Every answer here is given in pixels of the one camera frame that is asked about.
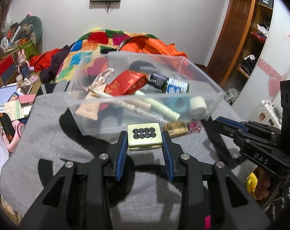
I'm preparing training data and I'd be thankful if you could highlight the colourful patchwork quilt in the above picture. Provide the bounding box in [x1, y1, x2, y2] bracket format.
[55, 29, 156, 83]

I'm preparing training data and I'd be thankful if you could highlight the beige cardboard tag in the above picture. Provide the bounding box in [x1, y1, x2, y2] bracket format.
[75, 101, 100, 121]

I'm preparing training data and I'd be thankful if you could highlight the green cardboard box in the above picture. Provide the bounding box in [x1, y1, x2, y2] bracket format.
[0, 40, 40, 61]

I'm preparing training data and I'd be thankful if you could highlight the white pen with rope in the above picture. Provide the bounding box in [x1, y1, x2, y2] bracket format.
[85, 67, 166, 122]

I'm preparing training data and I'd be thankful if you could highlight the pale green tube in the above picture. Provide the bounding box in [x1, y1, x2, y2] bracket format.
[135, 90, 181, 121]

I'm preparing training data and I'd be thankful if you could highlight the white suitcase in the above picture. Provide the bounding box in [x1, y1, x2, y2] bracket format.
[247, 100, 282, 129]

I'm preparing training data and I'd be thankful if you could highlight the person's hand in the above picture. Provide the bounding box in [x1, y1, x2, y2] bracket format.
[255, 167, 270, 200]

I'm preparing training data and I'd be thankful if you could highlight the red long box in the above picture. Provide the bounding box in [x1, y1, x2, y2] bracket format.
[0, 55, 14, 77]

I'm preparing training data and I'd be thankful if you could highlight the blue notebook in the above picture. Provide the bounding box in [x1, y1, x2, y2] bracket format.
[0, 85, 18, 106]

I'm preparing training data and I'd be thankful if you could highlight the dark glass bottle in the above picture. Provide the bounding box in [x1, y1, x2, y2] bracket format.
[148, 73, 190, 94]

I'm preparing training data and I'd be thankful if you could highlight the rabbit figurine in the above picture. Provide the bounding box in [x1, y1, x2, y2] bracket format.
[17, 49, 38, 85]

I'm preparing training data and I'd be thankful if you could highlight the red gift box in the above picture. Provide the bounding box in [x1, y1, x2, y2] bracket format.
[104, 70, 148, 96]

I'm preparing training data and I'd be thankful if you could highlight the wooden door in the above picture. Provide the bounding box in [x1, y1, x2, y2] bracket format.
[206, 0, 253, 87]

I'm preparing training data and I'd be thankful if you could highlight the white gauze roll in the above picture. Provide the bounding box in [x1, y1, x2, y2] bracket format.
[189, 96, 207, 119]

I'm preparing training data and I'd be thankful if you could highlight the brown wooden block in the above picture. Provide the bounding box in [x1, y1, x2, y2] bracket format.
[163, 121, 188, 138]

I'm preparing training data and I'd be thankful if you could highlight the green mahjong tile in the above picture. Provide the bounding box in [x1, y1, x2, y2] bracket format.
[127, 122, 163, 152]

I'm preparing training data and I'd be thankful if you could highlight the clear plastic storage bin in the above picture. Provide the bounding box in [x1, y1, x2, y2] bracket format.
[64, 51, 225, 136]

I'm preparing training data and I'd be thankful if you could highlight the blue tape roll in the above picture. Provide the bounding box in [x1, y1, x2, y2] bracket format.
[168, 97, 190, 114]

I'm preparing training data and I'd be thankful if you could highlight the orange jacket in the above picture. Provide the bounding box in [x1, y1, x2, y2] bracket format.
[119, 35, 188, 58]

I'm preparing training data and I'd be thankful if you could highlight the grey black blanket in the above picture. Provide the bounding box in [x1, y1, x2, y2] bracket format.
[0, 81, 255, 229]

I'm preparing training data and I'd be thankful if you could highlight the grey green cushion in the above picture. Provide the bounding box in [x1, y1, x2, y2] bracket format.
[19, 16, 43, 46]

